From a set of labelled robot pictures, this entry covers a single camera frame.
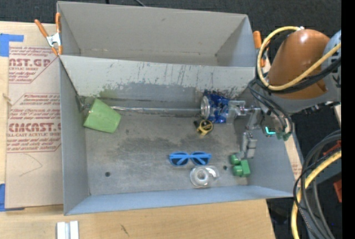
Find light green plastic cup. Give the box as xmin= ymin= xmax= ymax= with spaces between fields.
xmin=83 ymin=97 xmax=122 ymax=134

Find crushed blue drink can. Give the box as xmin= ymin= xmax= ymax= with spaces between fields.
xmin=200 ymin=89 xmax=232 ymax=124

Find blue sunglasses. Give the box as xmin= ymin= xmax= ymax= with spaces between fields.
xmin=168 ymin=151 xmax=212 ymax=167

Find clear tape dispenser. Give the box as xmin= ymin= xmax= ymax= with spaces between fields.
xmin=189 ymin=165 xmax=220 ymax=189

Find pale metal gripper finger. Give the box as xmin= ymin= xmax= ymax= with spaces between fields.
xmin=239 ymin=131 xmax=258 ymax=160
xmin=226 ymin=100 xmax=247 ymax=124

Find yellow and black tape measure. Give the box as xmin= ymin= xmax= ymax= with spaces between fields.
xmin=193 ymin=119 xmax=214 ymax=138

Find brown cardboard board red print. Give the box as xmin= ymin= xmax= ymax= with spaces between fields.
xmin=0 ymin=21 xmax=65 ymax=211

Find green plastic block toy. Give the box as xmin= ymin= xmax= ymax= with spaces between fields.
xmin=229 ymin=152 xmax=251 ymax=178

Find grey metal bin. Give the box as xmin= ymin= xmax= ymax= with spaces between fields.
xmin=56 ymin=1 xmax=296 ymax=216

